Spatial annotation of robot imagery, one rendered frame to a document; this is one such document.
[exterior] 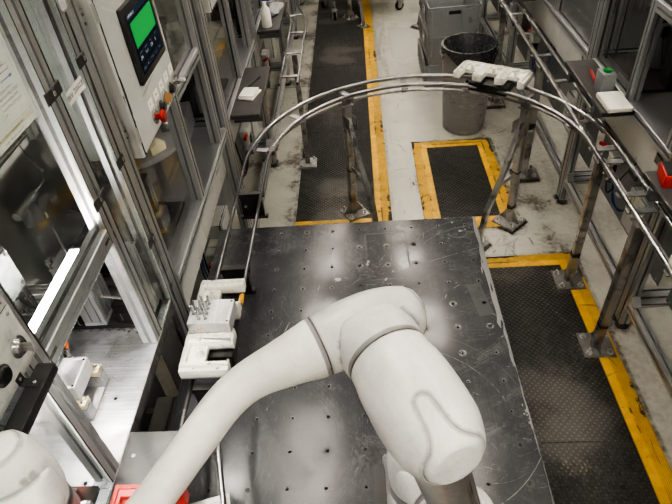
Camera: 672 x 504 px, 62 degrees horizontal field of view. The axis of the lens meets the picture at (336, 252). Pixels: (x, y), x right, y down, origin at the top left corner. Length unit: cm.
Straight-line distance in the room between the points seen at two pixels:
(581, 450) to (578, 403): 22
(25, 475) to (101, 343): 93
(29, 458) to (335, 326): 46
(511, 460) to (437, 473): 91
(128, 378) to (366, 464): 69
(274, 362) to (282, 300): 118
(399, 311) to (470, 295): 118
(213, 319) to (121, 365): 28
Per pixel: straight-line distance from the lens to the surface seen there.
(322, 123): 446
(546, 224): 350
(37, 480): 92
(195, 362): 168
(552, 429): 256
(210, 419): 86
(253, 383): 88
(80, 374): 158
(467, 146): 411
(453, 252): 220
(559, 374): 273
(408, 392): 78
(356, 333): 85
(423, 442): 76
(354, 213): 346
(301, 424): 173
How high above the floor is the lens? 214
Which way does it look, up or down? 41 degrees down
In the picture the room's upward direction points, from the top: 6 degrees counter-clockwise
